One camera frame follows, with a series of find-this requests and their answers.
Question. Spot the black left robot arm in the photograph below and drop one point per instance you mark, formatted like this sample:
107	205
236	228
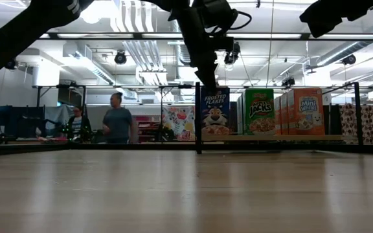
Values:
18	35

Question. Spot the blue Frosted Flakes cereal box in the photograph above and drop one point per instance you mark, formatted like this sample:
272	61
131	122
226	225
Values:
215	113

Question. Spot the red storage shelf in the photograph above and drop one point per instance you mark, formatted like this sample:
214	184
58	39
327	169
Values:
144	129

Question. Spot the black overhead camera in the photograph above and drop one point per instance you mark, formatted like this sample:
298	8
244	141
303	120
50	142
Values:
10	64
348	59
288	81
233	56
120	58

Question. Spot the black background station frame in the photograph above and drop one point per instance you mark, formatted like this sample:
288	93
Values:
185	86

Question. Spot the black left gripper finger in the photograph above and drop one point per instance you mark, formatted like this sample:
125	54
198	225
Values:
209	76

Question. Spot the brown patterned curtain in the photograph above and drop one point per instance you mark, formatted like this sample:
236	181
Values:
346	123

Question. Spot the black aluminium rig frame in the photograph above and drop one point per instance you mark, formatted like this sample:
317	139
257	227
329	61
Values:
141	146

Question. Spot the person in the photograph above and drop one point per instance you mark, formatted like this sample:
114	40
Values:
76	124
118	119

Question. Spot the blue fabric divider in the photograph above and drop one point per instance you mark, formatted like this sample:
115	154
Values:
11	118

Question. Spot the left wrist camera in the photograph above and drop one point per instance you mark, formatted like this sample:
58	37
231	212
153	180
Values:
219	13

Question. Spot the floral patterned curtain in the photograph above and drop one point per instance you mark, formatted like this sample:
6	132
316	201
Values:
178	123

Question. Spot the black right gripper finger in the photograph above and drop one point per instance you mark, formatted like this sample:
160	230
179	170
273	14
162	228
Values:
319	19

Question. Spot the LED light bar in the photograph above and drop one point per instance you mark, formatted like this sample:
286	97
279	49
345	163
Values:
264	35

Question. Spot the black divider panel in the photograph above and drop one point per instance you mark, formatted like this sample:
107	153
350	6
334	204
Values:
331	119

